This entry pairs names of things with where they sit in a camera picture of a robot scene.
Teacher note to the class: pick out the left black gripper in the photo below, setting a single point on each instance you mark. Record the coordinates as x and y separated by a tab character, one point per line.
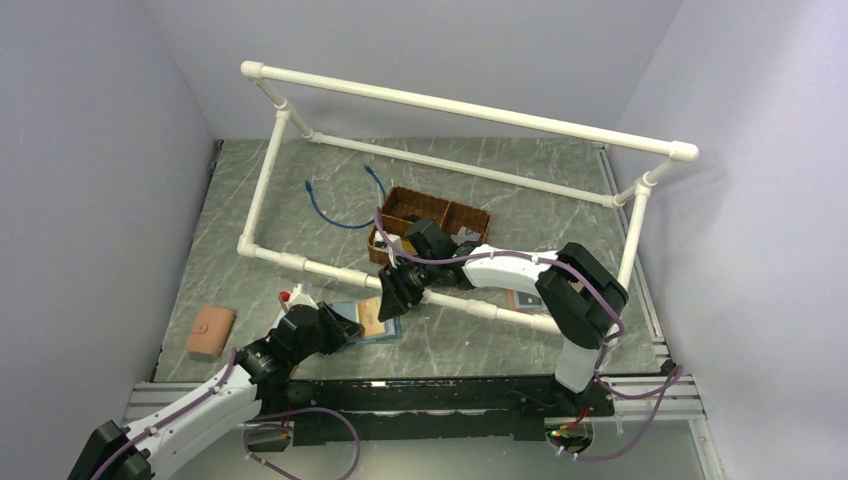
341	329

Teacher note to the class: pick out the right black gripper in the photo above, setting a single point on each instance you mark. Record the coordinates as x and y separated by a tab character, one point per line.
396	297

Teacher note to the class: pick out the blue card holder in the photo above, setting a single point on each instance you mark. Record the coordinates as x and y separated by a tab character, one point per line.
347	310

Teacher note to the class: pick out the gold credit card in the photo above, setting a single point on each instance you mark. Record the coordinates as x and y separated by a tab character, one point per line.
367	312

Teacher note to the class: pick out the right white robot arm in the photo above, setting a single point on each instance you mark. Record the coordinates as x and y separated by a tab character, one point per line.
581	296

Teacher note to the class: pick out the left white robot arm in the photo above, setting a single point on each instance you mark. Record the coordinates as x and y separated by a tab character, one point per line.
252	384

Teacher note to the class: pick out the grey cards in basket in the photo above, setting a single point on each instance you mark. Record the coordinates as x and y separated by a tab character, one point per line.
465	234

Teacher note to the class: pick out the brown wicker divided basket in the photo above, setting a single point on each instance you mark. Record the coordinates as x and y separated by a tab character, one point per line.
449	215

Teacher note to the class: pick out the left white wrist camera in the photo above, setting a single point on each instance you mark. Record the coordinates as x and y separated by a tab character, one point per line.
300	294

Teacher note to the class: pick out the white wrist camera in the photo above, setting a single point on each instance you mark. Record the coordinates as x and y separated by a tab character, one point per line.
300	294
386	243

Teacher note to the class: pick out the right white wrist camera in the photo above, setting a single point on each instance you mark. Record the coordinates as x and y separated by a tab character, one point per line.
386	243

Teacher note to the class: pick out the white PVC pipe frame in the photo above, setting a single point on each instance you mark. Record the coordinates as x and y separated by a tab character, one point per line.
676	154

